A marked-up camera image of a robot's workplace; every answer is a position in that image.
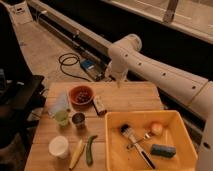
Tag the peach apple toy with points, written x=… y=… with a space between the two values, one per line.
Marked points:
x=156 y=128

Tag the small metal cup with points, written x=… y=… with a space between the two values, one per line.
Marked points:
x=79 y=120

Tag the white box device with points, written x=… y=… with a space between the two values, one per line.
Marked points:
x=20 y=13

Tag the red bowl with contents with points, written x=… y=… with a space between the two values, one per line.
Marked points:
x=81 y=95

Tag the blue green sponge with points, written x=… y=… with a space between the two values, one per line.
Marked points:
x=162 y=150

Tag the black chair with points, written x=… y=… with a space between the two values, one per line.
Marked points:
x=20 y=89

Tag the green cucumber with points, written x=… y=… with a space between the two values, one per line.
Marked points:
x=89 y=157

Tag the clear plastic bag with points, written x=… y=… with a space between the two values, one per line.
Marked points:
x=61 y=104

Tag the brown rectangular eraser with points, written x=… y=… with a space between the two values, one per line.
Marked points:
x=99 y=106

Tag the white paper cup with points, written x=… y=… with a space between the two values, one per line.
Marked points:
x=59 y=147

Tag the blue grey power box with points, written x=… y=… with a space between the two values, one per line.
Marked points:
x=92 y=69

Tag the yellow plastic bin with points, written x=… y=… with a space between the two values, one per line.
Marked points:
x=174 y=134

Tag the metal spoon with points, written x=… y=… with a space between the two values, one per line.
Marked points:
x=145 y=137

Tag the green plastic cup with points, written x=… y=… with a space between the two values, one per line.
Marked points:
x=61 y=117

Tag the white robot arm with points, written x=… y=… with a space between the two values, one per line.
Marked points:
x=192 y=91

